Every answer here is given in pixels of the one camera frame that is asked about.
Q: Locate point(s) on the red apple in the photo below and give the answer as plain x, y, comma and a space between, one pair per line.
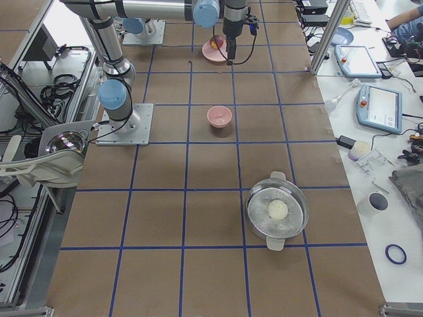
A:
217, 42

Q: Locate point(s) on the aluminium frame post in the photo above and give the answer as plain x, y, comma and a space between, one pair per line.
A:
333, 23

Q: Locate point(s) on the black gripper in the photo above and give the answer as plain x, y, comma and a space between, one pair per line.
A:
232, 29

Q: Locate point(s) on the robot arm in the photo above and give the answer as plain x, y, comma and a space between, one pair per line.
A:
115, 94
100, 15

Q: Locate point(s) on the purple white cup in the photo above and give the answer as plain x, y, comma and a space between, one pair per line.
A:
358, 150

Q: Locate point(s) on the teach pendant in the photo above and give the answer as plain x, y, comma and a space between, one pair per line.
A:
380, 108
356, 62

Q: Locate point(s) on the teach pendant near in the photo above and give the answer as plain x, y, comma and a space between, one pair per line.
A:
380, 108

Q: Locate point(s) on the pink bowl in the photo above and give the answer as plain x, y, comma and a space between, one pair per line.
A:
219, 116

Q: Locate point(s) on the black power adapter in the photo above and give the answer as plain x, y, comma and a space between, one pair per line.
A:
345, 142

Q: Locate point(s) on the white steamed bun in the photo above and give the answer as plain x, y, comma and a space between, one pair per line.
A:
277, 209

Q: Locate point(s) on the blue plate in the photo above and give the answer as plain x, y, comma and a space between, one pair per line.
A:
342, 36

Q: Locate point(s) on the pink plate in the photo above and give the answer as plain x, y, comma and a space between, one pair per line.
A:
211, 53

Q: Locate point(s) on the teach pendant far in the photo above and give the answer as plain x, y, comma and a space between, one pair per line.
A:
356, 62

